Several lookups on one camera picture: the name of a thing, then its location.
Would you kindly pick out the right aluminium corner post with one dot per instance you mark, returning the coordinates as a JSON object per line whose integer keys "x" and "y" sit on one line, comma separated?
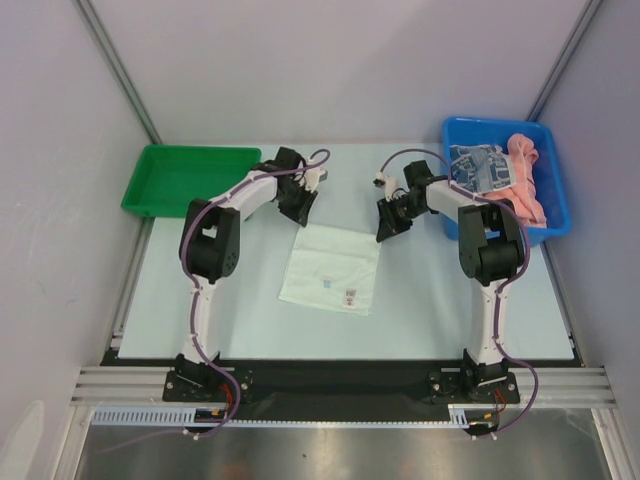
{"x": 577, "y": 35}

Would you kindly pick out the aluminium front rail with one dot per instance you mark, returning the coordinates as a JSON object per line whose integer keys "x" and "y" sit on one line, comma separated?
{"x": 555, "y": 387}

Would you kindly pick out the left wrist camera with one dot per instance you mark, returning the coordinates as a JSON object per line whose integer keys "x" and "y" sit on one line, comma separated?
{"x": 311, "y": 179}

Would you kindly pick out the blue white patterned towel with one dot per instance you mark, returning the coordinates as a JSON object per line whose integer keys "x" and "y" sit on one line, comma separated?
{"x": 482, "y": 169}

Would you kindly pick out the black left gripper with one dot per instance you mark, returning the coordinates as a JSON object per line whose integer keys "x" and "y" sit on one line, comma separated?
{"x": 299, "y": 214}

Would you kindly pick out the green plastic tray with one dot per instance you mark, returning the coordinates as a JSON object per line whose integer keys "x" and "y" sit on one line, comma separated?
{"x": 168, "y": 177}

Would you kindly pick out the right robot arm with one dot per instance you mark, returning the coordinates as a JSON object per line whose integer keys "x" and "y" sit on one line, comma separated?
{"x": 492, "y": 246}

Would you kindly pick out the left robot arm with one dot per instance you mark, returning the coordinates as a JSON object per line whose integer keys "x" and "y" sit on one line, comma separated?
{"x": 209, "y": 250}

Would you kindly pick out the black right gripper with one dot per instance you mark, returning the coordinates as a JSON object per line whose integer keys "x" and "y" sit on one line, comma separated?
{"x": 392, "y": 215}

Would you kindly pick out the blue plastic bin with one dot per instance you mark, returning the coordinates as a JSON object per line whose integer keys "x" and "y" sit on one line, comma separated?
{"x": 547, "y": 172}

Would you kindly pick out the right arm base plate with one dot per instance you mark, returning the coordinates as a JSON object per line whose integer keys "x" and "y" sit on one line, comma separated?
{"x": 472, "y": 385}

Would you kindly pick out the aluminium corner post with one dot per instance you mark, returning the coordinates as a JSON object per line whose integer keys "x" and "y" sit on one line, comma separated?
{"x": 577, "y": 35}
{"x": 107, "y": 49}

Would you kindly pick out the grey cable duct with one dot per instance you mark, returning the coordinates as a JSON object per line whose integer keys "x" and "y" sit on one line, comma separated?
{"x": 298, "y": 410}

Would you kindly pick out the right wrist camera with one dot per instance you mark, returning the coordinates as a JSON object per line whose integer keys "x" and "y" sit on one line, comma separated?
{"x": 388, "y": 184}

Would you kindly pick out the white terry towel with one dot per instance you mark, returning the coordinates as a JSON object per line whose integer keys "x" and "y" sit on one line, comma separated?
{"x": 332, "y": 269}

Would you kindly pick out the left aluminium corner post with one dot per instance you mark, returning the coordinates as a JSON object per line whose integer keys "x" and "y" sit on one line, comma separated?
{"x": 107, "y": 49}

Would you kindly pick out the pink towel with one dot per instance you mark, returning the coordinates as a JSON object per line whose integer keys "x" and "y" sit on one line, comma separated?
{"x": 522, "y": 194}

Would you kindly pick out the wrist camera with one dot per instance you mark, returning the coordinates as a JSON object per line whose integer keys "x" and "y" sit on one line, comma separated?
{"x": 311, "y": 179}
{"x": 388, "y": 184}

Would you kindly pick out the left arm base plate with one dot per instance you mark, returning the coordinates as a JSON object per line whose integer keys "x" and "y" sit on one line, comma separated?
{"x": 207, "y": 382}

